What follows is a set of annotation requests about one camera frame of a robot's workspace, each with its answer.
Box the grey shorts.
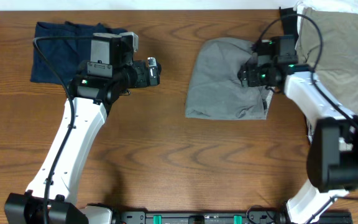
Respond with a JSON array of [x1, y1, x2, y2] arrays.
[[185, 37, 273, 120]]

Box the folded navy blue garment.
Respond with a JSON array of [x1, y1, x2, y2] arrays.
[[30, 21, 126, 85]]

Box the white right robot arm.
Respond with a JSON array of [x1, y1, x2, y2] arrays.
[[237, 62, 358, 223]]

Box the khaki shorts on pile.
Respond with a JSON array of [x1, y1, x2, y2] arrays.
[[295, 7, 358, 144]]

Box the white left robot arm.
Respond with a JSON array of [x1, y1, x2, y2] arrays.
[[4, 57, 161, 223]]

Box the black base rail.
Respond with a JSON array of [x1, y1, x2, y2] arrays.
[[116, 210, 353, 224]]

